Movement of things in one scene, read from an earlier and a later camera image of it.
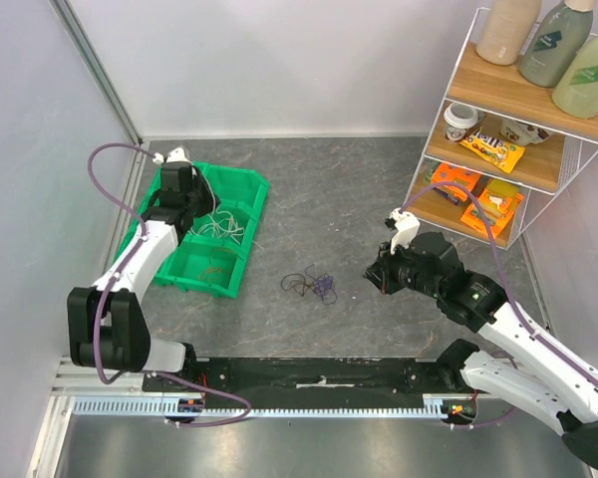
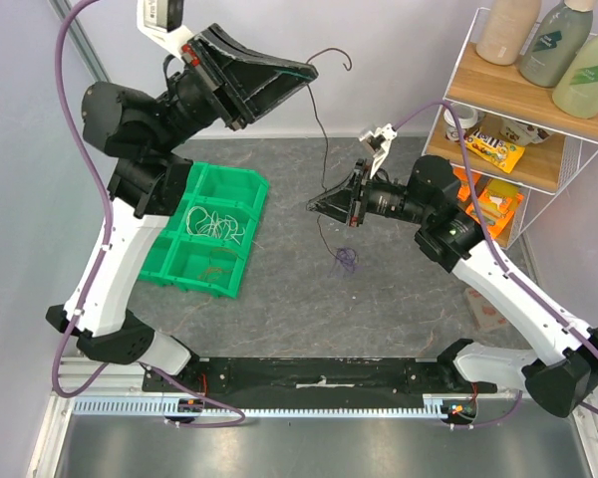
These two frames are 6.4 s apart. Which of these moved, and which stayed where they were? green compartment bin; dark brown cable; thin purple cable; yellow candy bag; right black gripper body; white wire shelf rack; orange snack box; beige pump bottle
Moved: dark brown cable; right black gripper body; thin purple cable
Stayed: orange snack box; yellow candy bag; beige pump bottle; green compartment bin; white wire shelf rack
